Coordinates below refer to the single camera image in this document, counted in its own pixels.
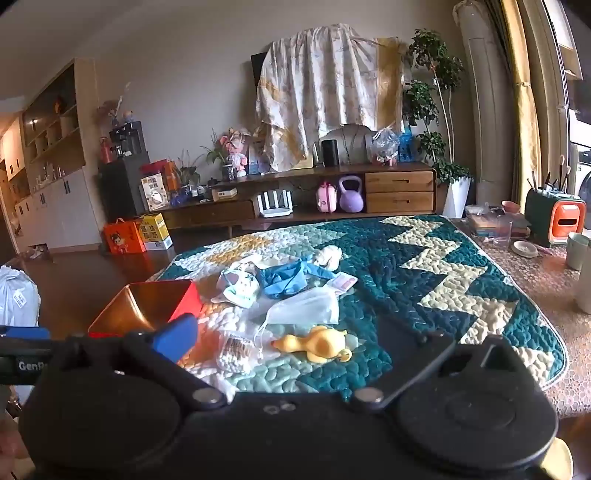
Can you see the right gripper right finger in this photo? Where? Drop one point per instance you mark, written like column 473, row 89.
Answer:
column 416, row 356

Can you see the wooden tv console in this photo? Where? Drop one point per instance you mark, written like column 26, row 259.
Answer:
column 403, row 189

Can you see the pink wet wipe packets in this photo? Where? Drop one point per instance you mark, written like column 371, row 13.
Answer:
column 341, row 283

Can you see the tall green potted plant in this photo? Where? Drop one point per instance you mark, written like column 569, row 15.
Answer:
column 428, row 101

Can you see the clear bag of cotton swabs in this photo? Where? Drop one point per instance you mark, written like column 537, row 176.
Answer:
column 238, row 352

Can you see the green orange utensil holder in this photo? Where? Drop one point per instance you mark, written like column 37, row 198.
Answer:
column 553, row 215

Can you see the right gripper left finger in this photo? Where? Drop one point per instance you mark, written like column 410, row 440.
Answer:
column 154, row 356

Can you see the white plastic bag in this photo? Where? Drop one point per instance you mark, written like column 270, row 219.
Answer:
column 19, row 299

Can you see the purple kettlebell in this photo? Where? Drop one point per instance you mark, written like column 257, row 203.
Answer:
column 351, row 200

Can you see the white wifi router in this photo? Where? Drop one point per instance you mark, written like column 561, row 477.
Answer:
column 275, row 203

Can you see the red square tin box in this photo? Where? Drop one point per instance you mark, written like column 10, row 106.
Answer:
column 146, row 306

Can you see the orange gift bag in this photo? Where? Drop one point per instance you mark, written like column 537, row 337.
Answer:
column 123, row 237

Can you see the floral sheet over tv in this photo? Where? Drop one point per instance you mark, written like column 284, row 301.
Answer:
column 322, row 79

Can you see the clear bag of toys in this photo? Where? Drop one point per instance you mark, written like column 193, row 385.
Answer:
column 385, row 147

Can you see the cream knitted sock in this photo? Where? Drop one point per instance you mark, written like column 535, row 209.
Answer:
column 328, row 258

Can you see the yellow rubber duck toy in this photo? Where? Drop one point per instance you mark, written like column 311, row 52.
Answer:
column 320, row 345

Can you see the pink toy case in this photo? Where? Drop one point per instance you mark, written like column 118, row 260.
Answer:
column 327, row 198

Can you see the white product box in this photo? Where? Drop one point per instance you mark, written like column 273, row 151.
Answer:
column 154, row 192

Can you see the black cylinder speaker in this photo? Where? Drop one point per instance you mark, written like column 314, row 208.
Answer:
column 330, row 153

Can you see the quilted zigzag blanket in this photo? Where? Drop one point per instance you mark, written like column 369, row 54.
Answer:
column 414, row 274

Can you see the black mini fridge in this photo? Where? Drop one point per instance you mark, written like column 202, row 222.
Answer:
column 119, row 185

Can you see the blue rubber glove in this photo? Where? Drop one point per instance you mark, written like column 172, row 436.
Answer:
column 282, row 281

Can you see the yellow cardboard box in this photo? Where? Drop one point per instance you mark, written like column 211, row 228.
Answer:
column 154, row 233

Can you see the pink doll figure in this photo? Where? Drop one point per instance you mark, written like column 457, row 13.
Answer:
column 234, row 145

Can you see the translucent plastic bag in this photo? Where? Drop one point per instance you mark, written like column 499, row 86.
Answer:
column 318, row 305

